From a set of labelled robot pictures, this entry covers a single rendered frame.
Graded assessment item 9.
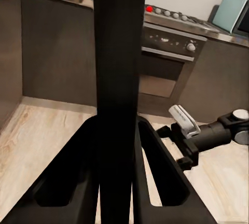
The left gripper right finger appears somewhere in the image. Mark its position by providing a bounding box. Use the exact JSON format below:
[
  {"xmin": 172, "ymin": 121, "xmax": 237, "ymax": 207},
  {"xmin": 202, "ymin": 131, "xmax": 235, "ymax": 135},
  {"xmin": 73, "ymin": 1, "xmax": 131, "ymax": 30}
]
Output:
[{"xmin": 132, "ymin": 115, "xmax": 218, "ymax": 224}]

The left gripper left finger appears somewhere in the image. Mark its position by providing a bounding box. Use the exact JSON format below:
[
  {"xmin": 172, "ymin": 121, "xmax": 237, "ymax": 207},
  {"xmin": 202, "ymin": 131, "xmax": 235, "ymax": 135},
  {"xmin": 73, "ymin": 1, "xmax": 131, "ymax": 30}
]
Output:
[{"xmin": 0, "ymin": 115, "xmax": 100, "ymax": 224}]

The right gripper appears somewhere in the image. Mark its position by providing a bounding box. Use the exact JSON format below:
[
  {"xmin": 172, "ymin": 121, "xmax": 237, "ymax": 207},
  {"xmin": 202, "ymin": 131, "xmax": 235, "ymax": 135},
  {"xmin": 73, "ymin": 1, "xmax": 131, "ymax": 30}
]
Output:
[{"xmin": 156, "ymin": 123, "xmax": 217, "ymax": 171}]

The poster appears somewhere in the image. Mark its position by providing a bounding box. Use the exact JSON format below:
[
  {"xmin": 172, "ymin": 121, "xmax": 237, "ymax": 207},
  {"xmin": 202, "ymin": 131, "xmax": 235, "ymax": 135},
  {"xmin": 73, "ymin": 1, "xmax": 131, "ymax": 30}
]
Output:
[{"xmin": 93, "ymin": 0, "xmax": 146, "ymax": 224}]

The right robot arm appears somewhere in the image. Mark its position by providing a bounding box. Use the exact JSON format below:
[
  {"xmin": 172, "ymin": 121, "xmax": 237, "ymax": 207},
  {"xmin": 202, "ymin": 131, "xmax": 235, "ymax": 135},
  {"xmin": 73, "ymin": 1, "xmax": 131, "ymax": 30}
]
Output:
[{"xmin": 156, "ymin": 105, "xmax": 249, "ymax": 171}]

